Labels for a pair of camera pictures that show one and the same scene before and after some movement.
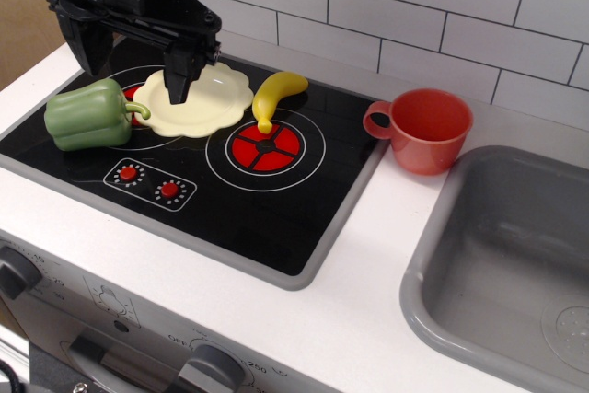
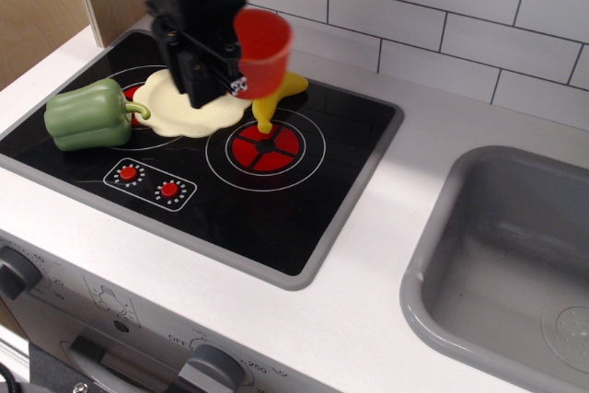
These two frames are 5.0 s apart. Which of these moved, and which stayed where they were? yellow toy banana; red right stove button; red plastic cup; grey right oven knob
Moved: red plastic cup
Stayed: red right stove button; yellow toy banana; grey right oven knob
